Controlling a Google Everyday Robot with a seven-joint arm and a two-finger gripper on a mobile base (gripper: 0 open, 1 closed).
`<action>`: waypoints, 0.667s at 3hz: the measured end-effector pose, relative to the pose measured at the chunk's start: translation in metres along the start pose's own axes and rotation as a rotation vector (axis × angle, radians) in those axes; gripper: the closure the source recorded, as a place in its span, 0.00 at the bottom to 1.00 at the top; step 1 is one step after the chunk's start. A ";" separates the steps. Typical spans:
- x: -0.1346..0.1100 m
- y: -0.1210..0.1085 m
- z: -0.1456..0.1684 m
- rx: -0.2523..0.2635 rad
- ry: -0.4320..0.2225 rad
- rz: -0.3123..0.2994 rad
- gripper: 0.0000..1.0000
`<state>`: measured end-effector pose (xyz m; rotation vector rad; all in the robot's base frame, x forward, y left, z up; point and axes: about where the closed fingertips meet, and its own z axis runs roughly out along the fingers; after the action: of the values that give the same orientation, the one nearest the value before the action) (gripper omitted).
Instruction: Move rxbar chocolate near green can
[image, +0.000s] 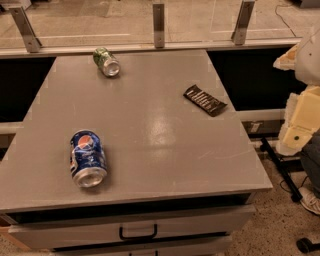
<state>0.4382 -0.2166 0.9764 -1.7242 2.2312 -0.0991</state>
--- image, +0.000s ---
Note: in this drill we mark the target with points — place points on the green soda can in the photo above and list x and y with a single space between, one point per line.
106 62

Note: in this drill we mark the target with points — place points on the grey drawer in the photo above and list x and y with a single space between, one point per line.
96 231
202 246

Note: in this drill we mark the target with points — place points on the black chair leg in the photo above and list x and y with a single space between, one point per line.
295 194

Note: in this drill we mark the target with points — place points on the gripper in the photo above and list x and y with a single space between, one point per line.
309 60

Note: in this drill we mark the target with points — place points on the right metal railing bracket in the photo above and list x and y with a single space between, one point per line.
240 31

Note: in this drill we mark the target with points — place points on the upper grey drawer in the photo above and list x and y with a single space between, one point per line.
96 231

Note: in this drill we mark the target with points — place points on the person leg in jeans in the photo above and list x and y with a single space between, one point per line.
310 159

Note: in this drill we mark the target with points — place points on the metal railing bracket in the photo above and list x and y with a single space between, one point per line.
159 25
31 42
240 31

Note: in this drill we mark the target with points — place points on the lower grey drawer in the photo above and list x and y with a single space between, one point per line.
202 246

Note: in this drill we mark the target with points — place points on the dark rxbar chocolate wrapper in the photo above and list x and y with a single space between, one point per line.
211 105

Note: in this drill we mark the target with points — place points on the left metal railing bracket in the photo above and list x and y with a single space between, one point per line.
31 42

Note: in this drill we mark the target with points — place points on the white sneaker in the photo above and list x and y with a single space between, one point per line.
309 201

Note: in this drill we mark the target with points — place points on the black drawer handle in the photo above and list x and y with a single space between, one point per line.
143 233

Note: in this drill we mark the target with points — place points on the blue pepsi can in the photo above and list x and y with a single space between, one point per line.
87 159

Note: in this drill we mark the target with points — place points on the black caster wheel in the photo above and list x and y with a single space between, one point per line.
306 246

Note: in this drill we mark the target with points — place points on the middle metal railing bracket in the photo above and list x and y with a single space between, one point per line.
159 25

